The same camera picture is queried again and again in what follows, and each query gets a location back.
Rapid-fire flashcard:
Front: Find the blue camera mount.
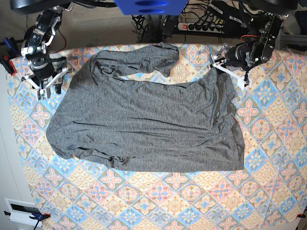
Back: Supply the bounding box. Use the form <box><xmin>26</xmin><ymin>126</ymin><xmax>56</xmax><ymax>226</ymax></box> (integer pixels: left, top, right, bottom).
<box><xmin>114</xmin><ymin>0</ymin><xmax>188</xmax><ymax>16</ymax></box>

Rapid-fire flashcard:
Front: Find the clamp bottom right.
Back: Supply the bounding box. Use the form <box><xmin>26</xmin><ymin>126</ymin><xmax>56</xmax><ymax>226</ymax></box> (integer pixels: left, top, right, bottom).
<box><xmin>296</xmin><ymin>214</ymin><xmax>306</xmax><ymax>219</ymax></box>

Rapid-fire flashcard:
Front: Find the white power strip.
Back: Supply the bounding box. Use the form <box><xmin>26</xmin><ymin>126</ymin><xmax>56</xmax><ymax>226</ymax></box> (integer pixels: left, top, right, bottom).
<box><xmin>177</xmin><ymin>22</ymin><xmax>223</xmax><ymax>34</ymax></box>

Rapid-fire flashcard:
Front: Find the blue clamp bottom left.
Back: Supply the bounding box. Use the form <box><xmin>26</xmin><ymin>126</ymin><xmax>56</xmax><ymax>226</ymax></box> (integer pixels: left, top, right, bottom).
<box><xmin>4</xmin><ymin>211</ymin><xmax>50</xmax><ymax>223</ymax></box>

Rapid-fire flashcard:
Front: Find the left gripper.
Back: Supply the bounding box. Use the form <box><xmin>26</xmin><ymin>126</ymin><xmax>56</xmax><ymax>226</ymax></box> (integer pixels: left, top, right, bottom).
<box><xmin>210</xmin><ymin>44</ymin><xmax>252</xmax><ymax>90</ymax></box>

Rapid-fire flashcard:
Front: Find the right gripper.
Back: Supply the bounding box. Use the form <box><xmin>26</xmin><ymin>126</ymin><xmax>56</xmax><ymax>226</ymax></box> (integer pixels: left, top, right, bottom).
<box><xmin>22</xmin><ymin>55</ymin><xmax>69</xmax><ymax>100</ymax></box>

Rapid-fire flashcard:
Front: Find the white wall outlet box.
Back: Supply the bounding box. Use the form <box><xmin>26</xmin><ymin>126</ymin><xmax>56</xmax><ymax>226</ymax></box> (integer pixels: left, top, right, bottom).
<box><xmin>4</xmin><ymin>198</ymin><xmax>40</xmax><ymax>229</ymax></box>

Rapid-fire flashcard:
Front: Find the grey t-shirt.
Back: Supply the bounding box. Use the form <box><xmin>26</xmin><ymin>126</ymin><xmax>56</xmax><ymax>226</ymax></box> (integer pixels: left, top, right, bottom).
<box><xmin>46</xmin><ymin>43</ymin><xmax>244</xmax><ymax>173</ymax></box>

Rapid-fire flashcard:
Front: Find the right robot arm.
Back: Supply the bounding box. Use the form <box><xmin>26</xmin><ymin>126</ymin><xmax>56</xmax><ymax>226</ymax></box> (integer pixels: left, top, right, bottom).
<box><xmin>21</xmin><ymin>6</ymin><xmax>70</xmax><ymax>100</ymax></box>

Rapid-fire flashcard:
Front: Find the red black clamp left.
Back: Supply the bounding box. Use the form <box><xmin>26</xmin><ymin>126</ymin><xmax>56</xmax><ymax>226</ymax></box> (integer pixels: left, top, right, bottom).
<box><xmin>0</xmin><ymin>37</ymin><xmax>19</xmax><ymax>76</ymax></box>

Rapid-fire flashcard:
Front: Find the patterned tablecloth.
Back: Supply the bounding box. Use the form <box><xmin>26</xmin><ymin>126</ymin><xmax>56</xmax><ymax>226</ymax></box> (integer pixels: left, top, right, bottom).
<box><xmin>6</xmin><ymin>51</ymin><xmax>307</xmax><ymax>230</ymax></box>

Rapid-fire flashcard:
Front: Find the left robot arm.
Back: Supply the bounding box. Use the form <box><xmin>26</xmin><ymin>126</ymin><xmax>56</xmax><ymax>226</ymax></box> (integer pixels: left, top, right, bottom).
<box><xmin>210</xmin><ymin>13</ymin><xmax>283</xmax><ymax>89</ymax></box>

